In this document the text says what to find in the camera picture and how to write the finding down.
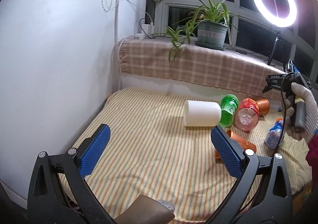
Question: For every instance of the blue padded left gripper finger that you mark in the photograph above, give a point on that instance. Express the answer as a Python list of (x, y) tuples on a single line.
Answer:
[(58, 192)]

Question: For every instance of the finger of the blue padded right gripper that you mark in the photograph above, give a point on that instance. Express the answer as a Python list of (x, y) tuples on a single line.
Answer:
[(262, 191)]

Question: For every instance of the orange paper cup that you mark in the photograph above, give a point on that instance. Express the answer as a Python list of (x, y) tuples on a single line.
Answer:
[(244, 143), (263, 106)]

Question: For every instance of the white cylindrical cup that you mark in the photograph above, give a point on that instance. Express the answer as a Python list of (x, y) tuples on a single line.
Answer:
[(201, 113)]

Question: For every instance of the white knit gloved hand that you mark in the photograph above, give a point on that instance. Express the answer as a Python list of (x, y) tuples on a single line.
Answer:
[(309, 110)]

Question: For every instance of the red label plastic bottle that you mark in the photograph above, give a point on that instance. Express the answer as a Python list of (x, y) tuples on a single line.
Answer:
[(247, 115)]

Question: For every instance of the plaid beige sill cloth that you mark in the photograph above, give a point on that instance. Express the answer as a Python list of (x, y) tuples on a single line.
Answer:
[(226, 70)]

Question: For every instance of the blue label water bottle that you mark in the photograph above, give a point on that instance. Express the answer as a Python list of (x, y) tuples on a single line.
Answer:
[(273, 139)]

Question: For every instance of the green tea bottle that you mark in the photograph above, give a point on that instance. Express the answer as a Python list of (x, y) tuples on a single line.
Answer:
[(229, 104)]

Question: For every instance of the spider plant in green pot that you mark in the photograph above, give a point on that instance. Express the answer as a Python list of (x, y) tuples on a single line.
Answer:
[(210, 23)]

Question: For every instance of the striped yellow table cloth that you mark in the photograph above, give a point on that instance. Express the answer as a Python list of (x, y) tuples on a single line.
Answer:
[(151, 152)]

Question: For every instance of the white power strip with chargers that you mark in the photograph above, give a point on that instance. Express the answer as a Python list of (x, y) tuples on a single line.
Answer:
[(147, 30)]

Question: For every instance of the ring light on tripod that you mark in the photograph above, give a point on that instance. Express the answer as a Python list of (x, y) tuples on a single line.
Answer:
[(281, 14)]

